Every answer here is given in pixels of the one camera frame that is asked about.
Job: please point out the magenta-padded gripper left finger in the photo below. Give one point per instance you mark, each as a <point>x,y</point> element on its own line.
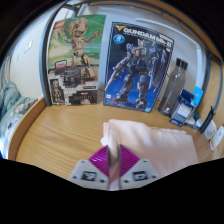
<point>87,173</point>

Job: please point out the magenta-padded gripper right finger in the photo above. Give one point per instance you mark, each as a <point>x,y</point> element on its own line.
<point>140,173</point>

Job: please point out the pale pink towel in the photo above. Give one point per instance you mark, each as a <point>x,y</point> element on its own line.
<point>160,146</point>

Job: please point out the small dark blue box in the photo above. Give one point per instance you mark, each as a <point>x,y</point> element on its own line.
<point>182,108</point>

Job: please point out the white lotion bottle red cap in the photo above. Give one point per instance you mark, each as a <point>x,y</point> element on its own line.
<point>217,138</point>

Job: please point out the black cylindrical device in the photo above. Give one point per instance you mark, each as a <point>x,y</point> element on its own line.
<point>207,120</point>

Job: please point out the clear bottle with black cap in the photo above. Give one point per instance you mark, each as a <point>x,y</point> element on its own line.
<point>172,86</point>

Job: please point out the bed with teal bedding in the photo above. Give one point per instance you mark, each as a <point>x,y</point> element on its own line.
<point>13,110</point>

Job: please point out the blue robot model box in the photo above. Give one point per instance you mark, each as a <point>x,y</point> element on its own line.
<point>138,66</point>

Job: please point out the green toy figure box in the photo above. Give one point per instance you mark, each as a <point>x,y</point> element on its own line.
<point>78,60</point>

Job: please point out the dark metal frame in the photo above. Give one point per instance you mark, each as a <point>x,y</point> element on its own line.
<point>43,66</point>

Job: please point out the white wall switch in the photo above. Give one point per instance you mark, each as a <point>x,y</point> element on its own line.
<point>28,46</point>

